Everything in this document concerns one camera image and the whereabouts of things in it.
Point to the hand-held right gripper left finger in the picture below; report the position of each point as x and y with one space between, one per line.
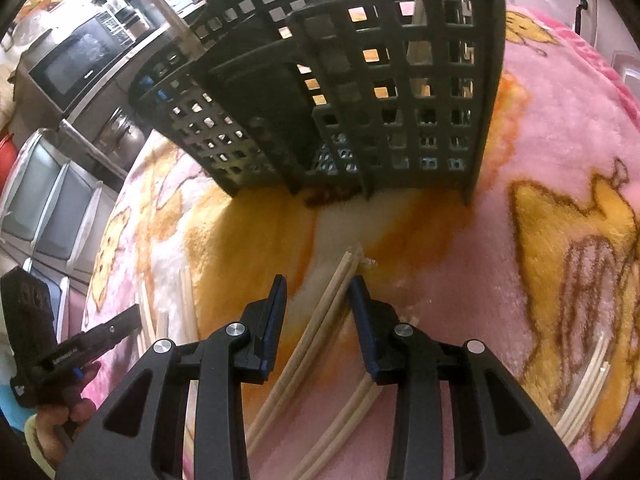
270 345

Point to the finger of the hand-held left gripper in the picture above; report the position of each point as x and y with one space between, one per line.
117 327

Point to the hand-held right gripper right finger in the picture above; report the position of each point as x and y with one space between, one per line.
364 340

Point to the clear plastic wrapper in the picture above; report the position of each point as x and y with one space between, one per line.
582 380

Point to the dark grey utensil caddy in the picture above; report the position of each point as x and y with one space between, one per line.
350 60

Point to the bundle of chopsticks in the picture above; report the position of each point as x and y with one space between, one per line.
422 10

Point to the person's left forearm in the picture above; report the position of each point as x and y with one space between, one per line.
35 452

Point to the person's left hand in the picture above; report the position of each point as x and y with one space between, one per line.
80 410

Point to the grey storage drawers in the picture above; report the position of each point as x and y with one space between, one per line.
35 195

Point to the steel pot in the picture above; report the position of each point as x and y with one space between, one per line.
120 130

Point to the black microwave oven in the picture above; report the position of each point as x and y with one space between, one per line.
75 67

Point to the pink printed blanket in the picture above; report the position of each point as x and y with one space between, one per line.
550 135

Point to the pale wooden spatula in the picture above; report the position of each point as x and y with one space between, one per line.
167 10

